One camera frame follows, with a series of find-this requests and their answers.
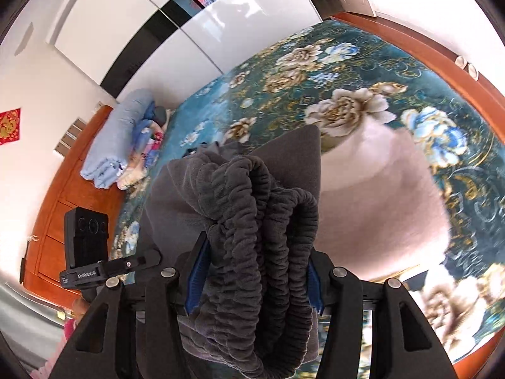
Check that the dark grey fleece pants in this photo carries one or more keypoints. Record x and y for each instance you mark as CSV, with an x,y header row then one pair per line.
x,y
260,214

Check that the blue floral bed cover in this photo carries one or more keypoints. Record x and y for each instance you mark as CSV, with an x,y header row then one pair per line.
x,y
333,76

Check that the orange wooden headboard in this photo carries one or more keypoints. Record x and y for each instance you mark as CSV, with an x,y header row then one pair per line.
x,y
45,256

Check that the white glossy wardrobe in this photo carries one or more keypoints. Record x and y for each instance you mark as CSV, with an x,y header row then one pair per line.
x,y
171,47

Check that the floral folded blanket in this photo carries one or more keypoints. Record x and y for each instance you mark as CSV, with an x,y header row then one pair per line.
x,y
148,136

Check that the pink white cloth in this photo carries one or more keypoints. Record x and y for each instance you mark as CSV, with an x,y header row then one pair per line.
x,y
45,371

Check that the pink fleece garment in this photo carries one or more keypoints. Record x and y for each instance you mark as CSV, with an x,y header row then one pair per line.
x,y
380,211

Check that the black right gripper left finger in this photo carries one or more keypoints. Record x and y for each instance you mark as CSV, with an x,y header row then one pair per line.
x,y
131,329

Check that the light blue folded quilt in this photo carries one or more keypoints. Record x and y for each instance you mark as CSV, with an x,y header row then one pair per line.
x,y
109,153

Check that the red paper wall decoration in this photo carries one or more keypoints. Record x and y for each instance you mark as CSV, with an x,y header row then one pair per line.
x,y
10,125

